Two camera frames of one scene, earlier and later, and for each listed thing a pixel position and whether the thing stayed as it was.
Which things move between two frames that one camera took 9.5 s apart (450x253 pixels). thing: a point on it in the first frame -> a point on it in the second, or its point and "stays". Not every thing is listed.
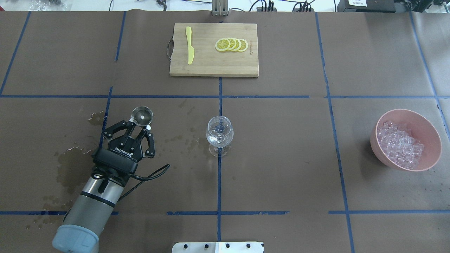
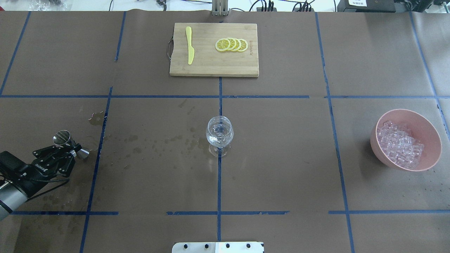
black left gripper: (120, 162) -> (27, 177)
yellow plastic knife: (191, 51) stays
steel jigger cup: (142, 115) -> (63, 137)
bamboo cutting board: (208, 61) stays
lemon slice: (231, 44) stays
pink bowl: (404, 139) stays
